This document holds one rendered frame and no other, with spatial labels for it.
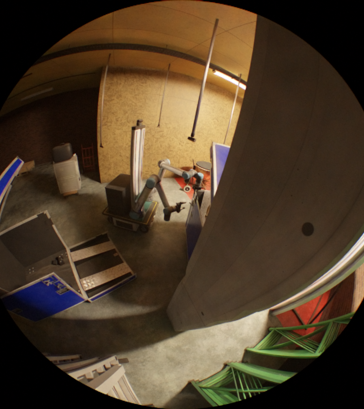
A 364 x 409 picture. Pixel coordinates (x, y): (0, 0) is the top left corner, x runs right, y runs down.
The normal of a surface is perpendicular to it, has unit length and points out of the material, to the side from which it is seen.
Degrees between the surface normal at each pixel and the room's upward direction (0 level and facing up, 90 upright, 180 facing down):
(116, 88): 90
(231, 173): 90
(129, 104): 90
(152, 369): 0
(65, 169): 90
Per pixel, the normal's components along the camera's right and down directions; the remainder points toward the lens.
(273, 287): -0.90, 0.11
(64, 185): 0.53, 0.58
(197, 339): 0.17, -0.79
